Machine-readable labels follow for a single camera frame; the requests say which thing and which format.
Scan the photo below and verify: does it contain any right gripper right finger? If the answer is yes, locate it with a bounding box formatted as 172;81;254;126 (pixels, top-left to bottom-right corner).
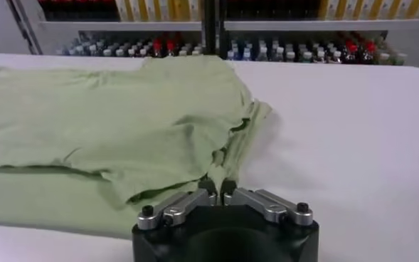
220;179;314;227

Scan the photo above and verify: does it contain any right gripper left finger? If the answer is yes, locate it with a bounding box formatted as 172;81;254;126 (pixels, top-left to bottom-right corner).
137;179;218;231

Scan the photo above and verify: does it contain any light green shirt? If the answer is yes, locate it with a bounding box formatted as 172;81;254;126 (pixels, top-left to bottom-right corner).
0;55;273;239

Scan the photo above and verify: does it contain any small red-capped cola bottle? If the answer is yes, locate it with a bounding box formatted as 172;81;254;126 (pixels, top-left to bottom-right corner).
361;38;378;66
151;36;165;58
164;36;179;58
344;38;361;66

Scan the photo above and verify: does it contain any white cabinet shelf board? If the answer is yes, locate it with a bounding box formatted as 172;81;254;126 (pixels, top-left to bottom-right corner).
224;18;419;33

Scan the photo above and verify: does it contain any white drinks display cabinet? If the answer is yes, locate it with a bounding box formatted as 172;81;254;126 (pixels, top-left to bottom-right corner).
218;0;419;68
6;0;217;58

